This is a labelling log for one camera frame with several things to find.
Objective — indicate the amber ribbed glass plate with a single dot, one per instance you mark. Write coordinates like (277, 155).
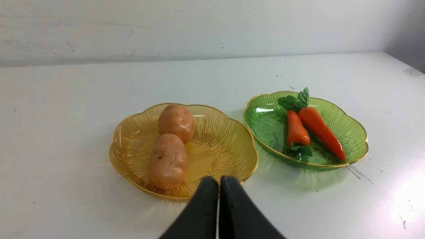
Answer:
(221, 146)

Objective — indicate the brown toy potato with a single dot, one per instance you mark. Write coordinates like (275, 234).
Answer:
(178, 120)
(168, 162)

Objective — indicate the green ribbed glass plate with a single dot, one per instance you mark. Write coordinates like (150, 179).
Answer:
(266, 117)

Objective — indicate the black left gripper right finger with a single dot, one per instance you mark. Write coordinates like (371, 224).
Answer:
(239, 218)

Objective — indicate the short orange toy carrot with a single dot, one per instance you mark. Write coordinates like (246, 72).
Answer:
(298, 137)

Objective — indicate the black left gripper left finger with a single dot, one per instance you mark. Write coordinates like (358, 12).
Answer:
(199, 218)

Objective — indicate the long orange toy carrot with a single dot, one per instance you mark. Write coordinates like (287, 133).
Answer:
(312, 119)

